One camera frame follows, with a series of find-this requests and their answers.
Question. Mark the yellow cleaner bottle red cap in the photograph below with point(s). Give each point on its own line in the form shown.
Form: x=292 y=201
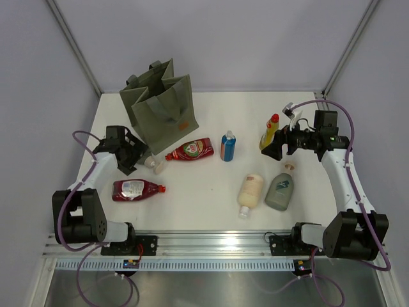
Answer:
x=271 y=127

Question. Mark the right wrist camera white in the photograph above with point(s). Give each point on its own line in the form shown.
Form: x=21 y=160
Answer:
x=294 y=116

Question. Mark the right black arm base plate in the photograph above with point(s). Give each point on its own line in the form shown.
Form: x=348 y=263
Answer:
x=281 y=245

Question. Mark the dark red dish soap bottle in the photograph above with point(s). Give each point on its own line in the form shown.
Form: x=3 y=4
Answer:
x=135 y=190

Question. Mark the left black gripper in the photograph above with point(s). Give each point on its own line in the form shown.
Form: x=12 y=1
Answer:
x=138 y=149

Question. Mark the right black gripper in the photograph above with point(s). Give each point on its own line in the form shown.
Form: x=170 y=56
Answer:
x=284 y=136

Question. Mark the aluminium front rail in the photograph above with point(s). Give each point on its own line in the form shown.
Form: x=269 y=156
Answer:
x=213 y=244

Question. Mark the cream lotion bottle white cap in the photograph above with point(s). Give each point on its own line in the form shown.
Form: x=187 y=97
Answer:
x=249 y=194

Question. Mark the grey-green pump soap bottle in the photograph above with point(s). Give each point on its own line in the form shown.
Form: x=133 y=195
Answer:
x=281 y=189

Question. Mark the left aluminium frame post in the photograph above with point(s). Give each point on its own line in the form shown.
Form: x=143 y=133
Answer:
x=73 y=45

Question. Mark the white slotted cable duct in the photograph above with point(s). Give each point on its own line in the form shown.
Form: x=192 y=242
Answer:
x=194 y=265

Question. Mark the red Fairy dish soap bottle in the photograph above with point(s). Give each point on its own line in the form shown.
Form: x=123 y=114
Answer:
x=192 y=150

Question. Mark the right aluminium frame post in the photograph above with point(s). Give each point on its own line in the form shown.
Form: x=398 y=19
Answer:
x=351 y=45

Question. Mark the aluminium frame post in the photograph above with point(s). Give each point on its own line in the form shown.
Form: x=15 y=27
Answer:
x=73 y=45
x=351 y=45

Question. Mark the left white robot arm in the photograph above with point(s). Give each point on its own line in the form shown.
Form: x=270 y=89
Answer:
x=79 y=218

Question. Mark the blue orange spray bottle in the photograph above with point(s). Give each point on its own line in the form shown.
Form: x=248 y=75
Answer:
x=228 y=142

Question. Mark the green canvas tote bag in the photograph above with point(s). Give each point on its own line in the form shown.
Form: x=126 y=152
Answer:
x=160 y=105

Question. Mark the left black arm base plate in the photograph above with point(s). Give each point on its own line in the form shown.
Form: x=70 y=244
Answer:
x=141 y=244

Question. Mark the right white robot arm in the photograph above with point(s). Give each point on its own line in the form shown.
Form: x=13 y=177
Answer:
x=357 y=231

